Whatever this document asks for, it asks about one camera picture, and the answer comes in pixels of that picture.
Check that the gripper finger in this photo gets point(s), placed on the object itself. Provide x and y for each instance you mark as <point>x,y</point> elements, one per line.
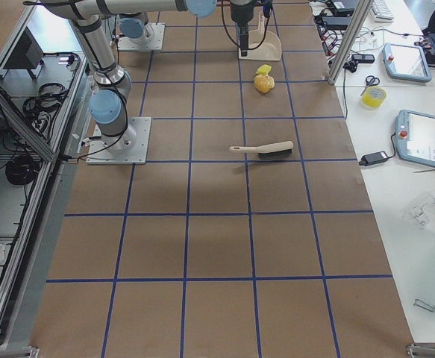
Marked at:
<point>243,39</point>

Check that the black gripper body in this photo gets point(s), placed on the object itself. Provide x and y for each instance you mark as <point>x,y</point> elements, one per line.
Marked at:
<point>240,13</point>

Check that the beige dustpan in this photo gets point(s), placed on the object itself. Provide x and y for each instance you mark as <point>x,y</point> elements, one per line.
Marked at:
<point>269,50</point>

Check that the orange wrapper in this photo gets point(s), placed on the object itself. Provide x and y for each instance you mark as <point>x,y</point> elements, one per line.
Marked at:
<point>264,83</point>

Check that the beige hand brush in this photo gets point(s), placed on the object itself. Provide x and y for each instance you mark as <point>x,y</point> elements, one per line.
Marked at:
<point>266,151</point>

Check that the yellow sponge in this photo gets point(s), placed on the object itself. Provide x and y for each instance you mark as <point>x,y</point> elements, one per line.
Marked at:
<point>265,69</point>

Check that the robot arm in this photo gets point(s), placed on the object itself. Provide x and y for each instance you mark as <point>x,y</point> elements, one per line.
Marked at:
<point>85,18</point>
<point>136,27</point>

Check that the black power brick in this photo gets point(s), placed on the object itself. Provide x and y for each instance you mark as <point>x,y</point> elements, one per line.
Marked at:
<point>336,23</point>

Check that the black scissors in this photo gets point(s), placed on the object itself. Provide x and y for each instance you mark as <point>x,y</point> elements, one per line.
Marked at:
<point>370,81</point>

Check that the white keyboard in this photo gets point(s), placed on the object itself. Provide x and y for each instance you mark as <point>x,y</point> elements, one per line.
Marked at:
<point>380,12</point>

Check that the yellow tape roll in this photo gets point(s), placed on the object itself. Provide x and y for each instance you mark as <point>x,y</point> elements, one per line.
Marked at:
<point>374,96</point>

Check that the upper teach pendant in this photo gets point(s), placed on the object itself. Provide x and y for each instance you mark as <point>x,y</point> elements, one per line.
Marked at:
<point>406,62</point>

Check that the teach pendant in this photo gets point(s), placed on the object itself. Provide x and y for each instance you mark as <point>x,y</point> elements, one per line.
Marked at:
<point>406,62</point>
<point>415,137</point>

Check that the black power adapter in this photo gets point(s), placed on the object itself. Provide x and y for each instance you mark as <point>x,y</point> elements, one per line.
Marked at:
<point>374,158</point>

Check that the lower teach pendant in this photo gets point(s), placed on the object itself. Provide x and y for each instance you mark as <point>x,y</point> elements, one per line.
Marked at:
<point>415,137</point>

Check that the clear plastic bag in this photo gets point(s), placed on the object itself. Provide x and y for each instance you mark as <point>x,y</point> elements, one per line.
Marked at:
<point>421,211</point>

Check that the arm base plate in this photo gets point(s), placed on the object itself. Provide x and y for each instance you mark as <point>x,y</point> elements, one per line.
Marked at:
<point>131,148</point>
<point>155,44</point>

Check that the aluminium frame post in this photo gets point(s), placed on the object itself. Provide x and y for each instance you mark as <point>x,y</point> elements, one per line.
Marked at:
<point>352,31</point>

